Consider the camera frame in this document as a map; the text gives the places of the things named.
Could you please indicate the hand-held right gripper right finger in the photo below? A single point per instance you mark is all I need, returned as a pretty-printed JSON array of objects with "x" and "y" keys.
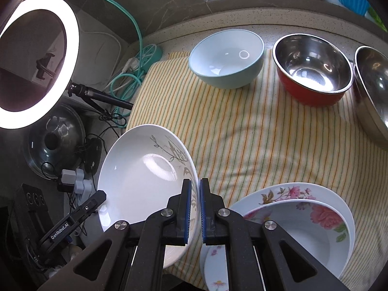
[{"x": 202, "y": 218}]

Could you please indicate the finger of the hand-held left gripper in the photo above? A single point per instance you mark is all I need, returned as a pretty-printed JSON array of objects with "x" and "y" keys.
[{"x": 89, "y": 206}]

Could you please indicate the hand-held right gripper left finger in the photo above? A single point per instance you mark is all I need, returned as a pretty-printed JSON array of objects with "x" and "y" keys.
[{"x": 188, "y": 218}]

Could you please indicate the white plate with leaf print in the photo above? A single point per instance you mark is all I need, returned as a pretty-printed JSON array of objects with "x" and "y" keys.
[{"x": 133, "y": 182}]

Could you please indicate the plate with red flower print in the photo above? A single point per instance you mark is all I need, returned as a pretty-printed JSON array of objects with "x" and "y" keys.
[{"x": 288, "y": 242}]

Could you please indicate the pale blue plate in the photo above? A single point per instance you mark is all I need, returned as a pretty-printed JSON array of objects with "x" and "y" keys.
[{"x": 318, "y": 192}]

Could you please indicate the light blue bowl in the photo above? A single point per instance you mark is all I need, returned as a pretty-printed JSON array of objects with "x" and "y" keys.
[{"x": 224, "y": 72}]

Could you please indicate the red steel bowl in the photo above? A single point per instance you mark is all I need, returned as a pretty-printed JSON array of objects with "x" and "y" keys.
[{"x": 303, "y": 94}]

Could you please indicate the plain steel bowl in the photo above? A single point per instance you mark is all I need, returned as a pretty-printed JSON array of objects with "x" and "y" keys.
[{"x": 376, "y": 81}]

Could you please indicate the white power adapters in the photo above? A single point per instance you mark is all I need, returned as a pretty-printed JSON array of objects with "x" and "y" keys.
[{"x": 81, "y": 185}]

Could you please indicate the black power plug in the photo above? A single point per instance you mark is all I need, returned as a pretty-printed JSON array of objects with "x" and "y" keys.
[{"x": 63, "y": 187}]

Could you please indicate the black box with round holes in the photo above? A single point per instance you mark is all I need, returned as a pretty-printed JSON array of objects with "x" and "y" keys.
[{"x": 30, "y": 200}]

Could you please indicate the black oval device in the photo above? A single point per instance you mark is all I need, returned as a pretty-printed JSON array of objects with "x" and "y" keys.
[{"x": 94, "y": 154}]

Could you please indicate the yellow striped cloth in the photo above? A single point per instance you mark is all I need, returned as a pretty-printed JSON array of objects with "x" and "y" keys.
[{"x": 257, "y": 142}]

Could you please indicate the black tripod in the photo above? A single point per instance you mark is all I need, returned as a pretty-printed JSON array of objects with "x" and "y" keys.
[{"x": 100, "y": 95}]

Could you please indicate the black phone clamp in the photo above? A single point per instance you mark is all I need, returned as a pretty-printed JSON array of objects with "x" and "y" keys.
[{"x": 45, "y": 66}]

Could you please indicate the white power plug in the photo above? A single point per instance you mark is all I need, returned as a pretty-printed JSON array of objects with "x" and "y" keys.
[{"x": 128, "y": 65}]

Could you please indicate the teal round power strip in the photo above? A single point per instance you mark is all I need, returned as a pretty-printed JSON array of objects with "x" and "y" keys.
[{"x": 150, "y": 55}]

